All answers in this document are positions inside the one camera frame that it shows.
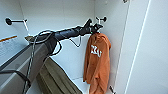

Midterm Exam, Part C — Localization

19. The white hanger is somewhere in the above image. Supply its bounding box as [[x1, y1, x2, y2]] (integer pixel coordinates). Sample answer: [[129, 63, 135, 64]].
[[19, 18, 31, 36]]

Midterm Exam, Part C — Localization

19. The white wardrobe door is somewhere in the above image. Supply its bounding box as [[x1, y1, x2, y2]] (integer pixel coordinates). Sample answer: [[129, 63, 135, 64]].
[[113, 0, 168, 94]]

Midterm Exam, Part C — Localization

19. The white inner shelf unit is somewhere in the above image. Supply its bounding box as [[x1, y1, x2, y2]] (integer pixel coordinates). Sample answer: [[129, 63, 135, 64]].
[[71, 77, 91, 94]]

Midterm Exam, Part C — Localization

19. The white wardrobe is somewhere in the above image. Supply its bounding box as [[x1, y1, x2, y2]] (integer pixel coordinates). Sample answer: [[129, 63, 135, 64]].
[[0, 0, 131, 94]]

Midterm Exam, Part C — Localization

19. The orange white label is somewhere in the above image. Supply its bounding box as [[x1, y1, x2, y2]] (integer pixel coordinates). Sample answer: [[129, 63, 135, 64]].
[[0, 34, 19, 57]]

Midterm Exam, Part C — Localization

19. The small dark door hinge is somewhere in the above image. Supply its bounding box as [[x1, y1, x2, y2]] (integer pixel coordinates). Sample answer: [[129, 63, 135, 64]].
[[108, 85, 116, 93], [121, 0, 130, 4]]

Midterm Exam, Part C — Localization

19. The orange hooded sweater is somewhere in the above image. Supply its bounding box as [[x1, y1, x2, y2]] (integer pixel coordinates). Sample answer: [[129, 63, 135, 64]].
[[82, 32, 113, 94]]

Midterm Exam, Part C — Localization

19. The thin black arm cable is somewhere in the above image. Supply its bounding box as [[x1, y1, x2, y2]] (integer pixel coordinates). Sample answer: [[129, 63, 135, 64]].
[[22, 30, 83, 94]]

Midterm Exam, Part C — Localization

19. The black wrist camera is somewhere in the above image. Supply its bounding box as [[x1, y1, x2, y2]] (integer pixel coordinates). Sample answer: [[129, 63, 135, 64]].
[[84, 17, 94, 28]]

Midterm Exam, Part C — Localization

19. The black clothes hook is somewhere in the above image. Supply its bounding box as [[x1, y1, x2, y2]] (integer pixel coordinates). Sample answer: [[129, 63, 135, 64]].
[[95, 16, 108, 23], [4, 18, 24, 26]]

